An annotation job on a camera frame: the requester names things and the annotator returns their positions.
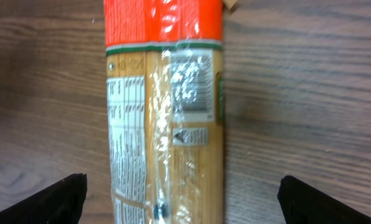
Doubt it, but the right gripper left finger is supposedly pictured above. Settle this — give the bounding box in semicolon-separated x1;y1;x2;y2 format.
0;174;87;224

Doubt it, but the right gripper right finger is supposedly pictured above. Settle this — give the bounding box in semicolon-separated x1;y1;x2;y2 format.
277;175;371;224

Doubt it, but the orange noodle packet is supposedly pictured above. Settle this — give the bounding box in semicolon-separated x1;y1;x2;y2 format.
104;0;235;223

